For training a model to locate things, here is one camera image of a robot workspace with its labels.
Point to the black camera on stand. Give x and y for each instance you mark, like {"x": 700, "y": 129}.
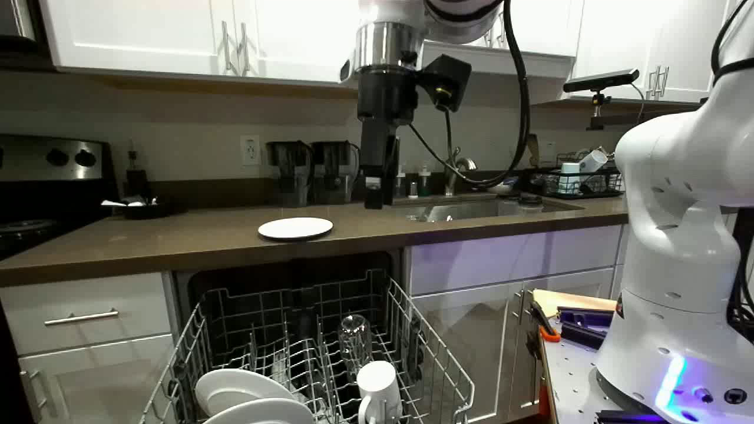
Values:
{"x": 603, "y": 80}

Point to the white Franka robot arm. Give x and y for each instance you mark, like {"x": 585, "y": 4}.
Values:
{"x": 684, "y": 236}

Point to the dark bottle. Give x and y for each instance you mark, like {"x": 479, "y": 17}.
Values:
{"x": 138, "y": 177}

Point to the black coffee maker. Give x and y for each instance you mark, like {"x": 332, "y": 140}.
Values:
{"x": 333, "y": 169}
{"x": 288, "y": 169}

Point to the black steel stove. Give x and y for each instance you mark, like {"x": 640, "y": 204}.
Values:
{"x": 55, "y": 156}

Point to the white round plate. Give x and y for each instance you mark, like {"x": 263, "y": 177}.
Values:
{"x": 232, "y": 385}
{"x": 263, "y": 414}
{"x": 295, "y": 230}

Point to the clear drinking glass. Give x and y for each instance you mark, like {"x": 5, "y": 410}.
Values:
{"x": 355, "y": 342}

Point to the black dish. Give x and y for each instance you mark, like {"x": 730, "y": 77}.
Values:
{"x": 146, "y": 208}

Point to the wooden board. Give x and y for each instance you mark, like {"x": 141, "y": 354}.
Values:
{"x": 574, "y": 299}

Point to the black clamp tool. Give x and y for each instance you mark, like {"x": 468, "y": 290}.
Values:
{"x": 585, "y": 323}

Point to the white cabinet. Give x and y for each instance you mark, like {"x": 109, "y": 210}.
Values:
{"x": 544, "y": 32}
{"x": 487, "y": 259}
{"x": 156, "y": 32}
{"x": 652, "y": 38}

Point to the dish drying rack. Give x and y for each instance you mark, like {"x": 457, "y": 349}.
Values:
{"x": 579, "y": 177}

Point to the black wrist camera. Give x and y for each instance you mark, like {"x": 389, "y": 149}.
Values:
{"x": 449, "y": 79}

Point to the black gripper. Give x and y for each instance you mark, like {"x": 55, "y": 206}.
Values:
{"x": 387, "y": 95}

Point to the white wall outlet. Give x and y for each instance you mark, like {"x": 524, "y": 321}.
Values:
{"x": 252, "y": 149}

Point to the white mug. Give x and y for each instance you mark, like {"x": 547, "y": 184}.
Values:
{"x": 379, "y": 385}

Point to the steel kitchen sink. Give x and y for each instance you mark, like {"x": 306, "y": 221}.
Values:
{"x": 472, "y": 208}

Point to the white upper cabinet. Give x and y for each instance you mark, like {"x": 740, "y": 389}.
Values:
{"x": 156, "y": 32}
{"x": 544, "y": 32}
{"x": 652, "y": 38}

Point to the white lower cabinet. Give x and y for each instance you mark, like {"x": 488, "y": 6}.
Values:
{"x": 487, "y": 259}

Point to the white lower cabinet door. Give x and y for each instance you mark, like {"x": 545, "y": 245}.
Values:
{"x": 95, "y": 385}

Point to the chrome faucet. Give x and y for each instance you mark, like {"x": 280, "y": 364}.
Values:
{"x": 461, "y": 169}

